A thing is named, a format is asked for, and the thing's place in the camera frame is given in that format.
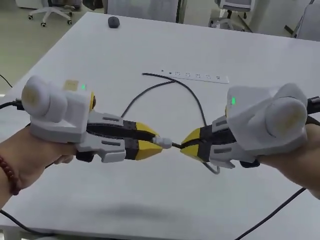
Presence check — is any dark grey computer mouse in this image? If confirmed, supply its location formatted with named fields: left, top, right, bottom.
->
left=107, top=16, right=121, bottom=29

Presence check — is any thin black cable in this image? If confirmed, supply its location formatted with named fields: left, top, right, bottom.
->
left=121, top=72, right=222, bottom=175

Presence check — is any person's left forearm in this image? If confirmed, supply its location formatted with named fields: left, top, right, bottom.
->
left=0, top=162, right=16, bottom=210

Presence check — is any black right gripper power cable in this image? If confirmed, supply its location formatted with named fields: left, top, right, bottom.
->
left=234, top=95, right=320, bottom=240

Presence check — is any white plastic cable gland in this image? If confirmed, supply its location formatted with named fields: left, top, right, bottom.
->
left=152, top=135, right=174, bottom=150

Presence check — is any white desk partition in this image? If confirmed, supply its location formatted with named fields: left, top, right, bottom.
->
left=103, top=0, right=189, bottom=15

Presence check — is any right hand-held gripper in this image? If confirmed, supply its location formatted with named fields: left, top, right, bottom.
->
left=179, top=83, right=309, bottom=170

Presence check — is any red bead bracelet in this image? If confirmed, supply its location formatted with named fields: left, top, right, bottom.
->
left=0, top=154, right=22, bottom=196

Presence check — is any white table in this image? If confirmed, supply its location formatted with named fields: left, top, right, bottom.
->
left=0, top=11, right=320, bottom=240

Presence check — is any person's right hand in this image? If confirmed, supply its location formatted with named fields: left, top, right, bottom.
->
left=259, top=123, right=320, bottom=199

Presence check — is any white power strip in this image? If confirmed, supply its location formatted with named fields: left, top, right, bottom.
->
left=159, top=69, right=230, bottom=85

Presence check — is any person's left hand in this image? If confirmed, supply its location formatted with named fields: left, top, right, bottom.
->
left=0, top=126, right=78, bottom=195

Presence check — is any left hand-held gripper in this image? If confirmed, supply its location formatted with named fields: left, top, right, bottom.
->
left=21, top=74, right=164, bottom=164

